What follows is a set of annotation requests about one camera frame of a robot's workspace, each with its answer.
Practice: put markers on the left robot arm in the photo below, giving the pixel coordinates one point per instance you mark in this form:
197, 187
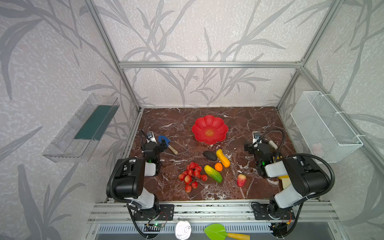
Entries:
126, 183

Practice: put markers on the green toy shovel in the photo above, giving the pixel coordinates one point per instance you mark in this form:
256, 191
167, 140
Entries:
218, 232

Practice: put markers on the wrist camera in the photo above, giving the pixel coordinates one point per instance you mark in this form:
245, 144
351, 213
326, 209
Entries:
151, 137
256, 137

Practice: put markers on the dark fake avocado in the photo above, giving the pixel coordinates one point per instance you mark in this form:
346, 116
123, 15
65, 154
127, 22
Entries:
210, 155

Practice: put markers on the yellow orange fake squash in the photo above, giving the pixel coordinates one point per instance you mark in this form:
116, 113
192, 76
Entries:
223, 159

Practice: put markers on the green circuit board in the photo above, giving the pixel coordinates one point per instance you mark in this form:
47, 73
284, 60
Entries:
156, 227

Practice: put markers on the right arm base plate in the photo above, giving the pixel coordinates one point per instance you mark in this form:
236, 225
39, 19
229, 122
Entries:
272, 212

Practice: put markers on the small fake orange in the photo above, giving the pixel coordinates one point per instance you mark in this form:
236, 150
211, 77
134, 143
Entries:
218, 167

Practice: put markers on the green yellow fake mango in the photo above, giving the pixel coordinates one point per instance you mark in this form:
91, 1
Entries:
214, 174

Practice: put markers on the white wire mesh basket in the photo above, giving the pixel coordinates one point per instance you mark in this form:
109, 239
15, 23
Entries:
324, 129

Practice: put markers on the white round disc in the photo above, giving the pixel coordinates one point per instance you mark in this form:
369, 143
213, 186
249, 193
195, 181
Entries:
183, 230

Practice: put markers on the white handled tool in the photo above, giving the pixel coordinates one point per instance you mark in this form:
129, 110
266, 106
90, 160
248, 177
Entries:
273, 145

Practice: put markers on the red flower-shaped fruit bowl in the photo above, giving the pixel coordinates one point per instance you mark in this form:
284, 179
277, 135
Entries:
210, 130

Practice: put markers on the red fake grape bunch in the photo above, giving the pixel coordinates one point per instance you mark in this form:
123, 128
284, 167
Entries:
192, 176

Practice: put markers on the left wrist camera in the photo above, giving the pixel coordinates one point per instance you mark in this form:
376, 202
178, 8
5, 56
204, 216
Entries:
151, 137

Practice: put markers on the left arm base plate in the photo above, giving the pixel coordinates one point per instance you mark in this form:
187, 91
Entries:
162, 212

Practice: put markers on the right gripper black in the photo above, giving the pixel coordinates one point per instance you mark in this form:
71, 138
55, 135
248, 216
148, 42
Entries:
256, 147

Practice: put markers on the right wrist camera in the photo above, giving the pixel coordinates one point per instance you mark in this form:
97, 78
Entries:
256, 137

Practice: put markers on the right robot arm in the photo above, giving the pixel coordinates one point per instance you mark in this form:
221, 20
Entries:
310, 176

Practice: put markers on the blue toy trowel wooden handle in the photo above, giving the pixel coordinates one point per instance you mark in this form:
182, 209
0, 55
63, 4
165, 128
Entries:
167, 141

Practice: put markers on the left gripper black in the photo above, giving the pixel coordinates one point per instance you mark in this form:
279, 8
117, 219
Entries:
151, 145

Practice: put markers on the clear plastic wall tray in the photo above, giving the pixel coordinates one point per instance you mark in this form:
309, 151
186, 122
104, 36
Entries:
79, 138

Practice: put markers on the fake strawberry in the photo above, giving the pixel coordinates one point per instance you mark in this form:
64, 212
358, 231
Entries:
241, 180

